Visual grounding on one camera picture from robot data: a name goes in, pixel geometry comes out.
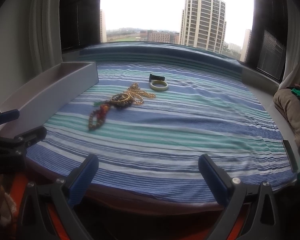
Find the striped blue green bedsheet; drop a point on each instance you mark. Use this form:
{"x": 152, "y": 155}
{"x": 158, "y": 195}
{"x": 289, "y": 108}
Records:
{"x": 149, "y": 152}

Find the left white curtain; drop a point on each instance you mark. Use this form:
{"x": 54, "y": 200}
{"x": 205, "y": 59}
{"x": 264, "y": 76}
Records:
{"x": 44, "y": 35}

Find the white cardboard box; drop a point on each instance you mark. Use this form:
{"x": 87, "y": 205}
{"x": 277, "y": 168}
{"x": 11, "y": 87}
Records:
{"x": 46, "y": 94}

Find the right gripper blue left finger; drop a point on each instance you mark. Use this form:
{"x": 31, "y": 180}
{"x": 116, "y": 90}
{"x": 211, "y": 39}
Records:
{"x": 80, "y": 178}

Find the beige pillow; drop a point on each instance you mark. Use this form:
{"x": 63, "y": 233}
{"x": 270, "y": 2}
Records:
{"x": 289, "y": 106}

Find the right white curtain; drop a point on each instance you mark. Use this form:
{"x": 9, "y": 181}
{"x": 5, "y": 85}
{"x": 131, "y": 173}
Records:
{"x": 291, "y": 74}

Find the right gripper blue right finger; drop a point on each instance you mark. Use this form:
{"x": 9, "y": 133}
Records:
{"x": 217, "y": 180}

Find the white curtain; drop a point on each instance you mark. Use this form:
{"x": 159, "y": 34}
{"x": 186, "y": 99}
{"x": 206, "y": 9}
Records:
{"x": 44, "y": 35}
{"x": 291, "y": 74}

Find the red bead bracelet amber charm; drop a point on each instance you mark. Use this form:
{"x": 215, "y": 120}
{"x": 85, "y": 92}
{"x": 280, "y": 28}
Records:
{"x": 102, "y": 111}

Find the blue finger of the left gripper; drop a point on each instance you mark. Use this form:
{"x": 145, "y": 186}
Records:
{"x": 33, "y": 136}
{"x": 9, "y": 116}

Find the pale jade bangle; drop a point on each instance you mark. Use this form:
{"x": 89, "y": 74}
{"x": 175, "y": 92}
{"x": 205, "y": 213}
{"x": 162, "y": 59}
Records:
{"x": 158, "y": 85}

